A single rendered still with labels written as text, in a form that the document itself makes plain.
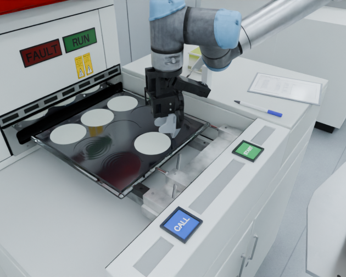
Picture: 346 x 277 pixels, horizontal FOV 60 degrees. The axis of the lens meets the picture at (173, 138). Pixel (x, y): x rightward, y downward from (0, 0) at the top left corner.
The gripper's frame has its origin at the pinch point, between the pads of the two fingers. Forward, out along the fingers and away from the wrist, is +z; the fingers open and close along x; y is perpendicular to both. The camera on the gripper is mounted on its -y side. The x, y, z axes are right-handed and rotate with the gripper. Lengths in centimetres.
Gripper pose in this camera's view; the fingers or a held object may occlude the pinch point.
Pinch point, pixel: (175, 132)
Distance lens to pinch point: 83.5
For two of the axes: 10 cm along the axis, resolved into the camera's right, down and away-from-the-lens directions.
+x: 3.7, 5.6, -7.4
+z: 0.0, 8.0, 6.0
